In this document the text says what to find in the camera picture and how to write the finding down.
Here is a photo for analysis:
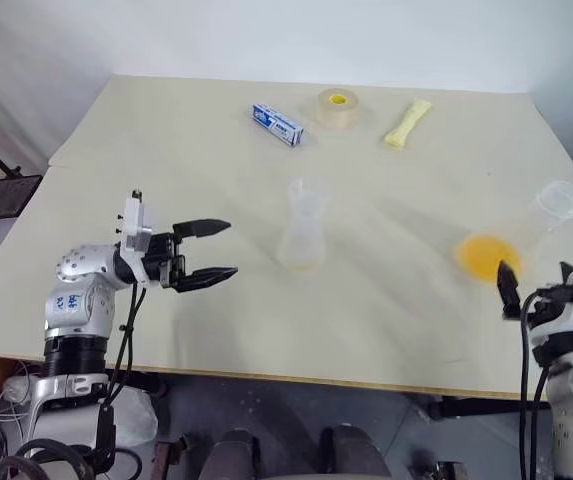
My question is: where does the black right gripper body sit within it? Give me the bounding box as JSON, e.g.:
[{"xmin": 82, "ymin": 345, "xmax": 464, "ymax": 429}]
[{"xmin": 524, "ymin": 282, "xmax": 573, "ymax": 327}]

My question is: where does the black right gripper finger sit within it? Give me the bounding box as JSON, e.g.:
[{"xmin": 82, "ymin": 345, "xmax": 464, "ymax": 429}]
[{"xmin": 495, "ymin": 259, "xmax": 523, "ymax": 322}]

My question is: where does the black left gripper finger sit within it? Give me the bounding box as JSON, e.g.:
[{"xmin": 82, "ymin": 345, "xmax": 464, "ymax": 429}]
[
  {"xmin": 172, "ymin": 217, "xmax": 233, "ymax": 242},
  {"xmin": 175, "ymin": 266, "xmax": 240, "ymax": 294}
]

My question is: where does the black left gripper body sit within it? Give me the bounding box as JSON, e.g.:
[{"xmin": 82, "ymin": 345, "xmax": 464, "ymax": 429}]
[{"xmin": 140, "ymin": 230, "xmax": 190, "ymax": 292}]

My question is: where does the clear cup with orange liquid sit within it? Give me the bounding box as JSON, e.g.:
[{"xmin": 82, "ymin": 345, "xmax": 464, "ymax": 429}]
[{"xmin": 454, "ymin": 231, "xmax": 525, "ymax": 286}]

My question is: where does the clear plastic bottle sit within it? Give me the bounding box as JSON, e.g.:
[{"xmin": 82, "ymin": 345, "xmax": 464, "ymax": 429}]
[{"xmin": 275, "ymin": 176, "xmax": 329, "ymax": 274}]

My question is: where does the cup with orange juice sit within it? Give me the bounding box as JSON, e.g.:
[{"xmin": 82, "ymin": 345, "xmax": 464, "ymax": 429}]
[{"xmin": 525, "ymin": 178, "xmax": 573, "ymax": 247}]

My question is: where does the blue and white small box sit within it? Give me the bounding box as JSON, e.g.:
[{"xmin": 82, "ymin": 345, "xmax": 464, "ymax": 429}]
[{"xmin": 248, "ymin": 102, "xmax": 307, "ymax": 148}]

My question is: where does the clear plastic bag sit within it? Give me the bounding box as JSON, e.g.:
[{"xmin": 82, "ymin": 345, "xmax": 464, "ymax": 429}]
[{"xmin": 110, "ymin": 383, "xmax": 160, "ymax": 449}]

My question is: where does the clear tape roll yellow core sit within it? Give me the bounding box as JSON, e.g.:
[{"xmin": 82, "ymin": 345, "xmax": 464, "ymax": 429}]
[{"xmin": 314, "ymin": 87, "xmax": 360, "ymax": 131}]

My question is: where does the yellow snack packet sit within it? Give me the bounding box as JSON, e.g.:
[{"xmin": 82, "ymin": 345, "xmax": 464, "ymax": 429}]
[{"xmin": 383, "ymin": 98, "xmax": 434, "ymax": 151}]

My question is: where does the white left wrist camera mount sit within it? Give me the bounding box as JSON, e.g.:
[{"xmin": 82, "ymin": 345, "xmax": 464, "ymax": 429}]
[{"xmin": 117, "ymin": 189, "xmax": 160, "ymax": 259}]

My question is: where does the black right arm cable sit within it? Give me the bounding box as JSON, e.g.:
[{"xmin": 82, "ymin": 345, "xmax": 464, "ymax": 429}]
[{"xmin": 517, "ymin": 289, "xmax": 553, "ymax": 480}]

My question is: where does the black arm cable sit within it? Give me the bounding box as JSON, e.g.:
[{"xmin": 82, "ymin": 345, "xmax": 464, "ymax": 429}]
[
  {"xmin": 93, "ymin": 282, "xmax": 150, "ymax": 474},
  {"xmin": 517, "ymin": 289, "xmax": 553, "ymax": 480}
]

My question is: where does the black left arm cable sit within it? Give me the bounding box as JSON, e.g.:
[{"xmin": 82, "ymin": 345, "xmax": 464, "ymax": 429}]
[{"xmin": 93, "ymin": 282, "xmax": 150, "ymax": 474}]

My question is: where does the black table frame bar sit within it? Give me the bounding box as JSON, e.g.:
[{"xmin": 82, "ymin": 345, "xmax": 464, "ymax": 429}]
[{"xmin": 405, "ymin": 392, "xmax": 552, "ymax": 421}]

